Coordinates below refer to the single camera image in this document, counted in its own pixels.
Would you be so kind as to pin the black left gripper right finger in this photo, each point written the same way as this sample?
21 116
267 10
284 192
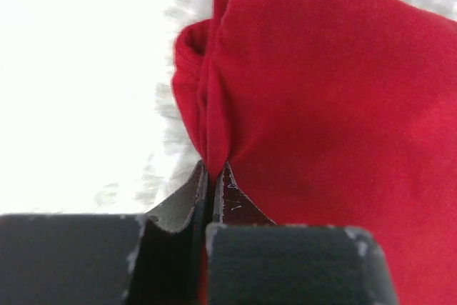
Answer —
252 260

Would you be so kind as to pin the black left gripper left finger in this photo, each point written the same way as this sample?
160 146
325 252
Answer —
146 258

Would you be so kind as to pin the red t shirt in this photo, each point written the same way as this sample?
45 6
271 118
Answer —
334 112

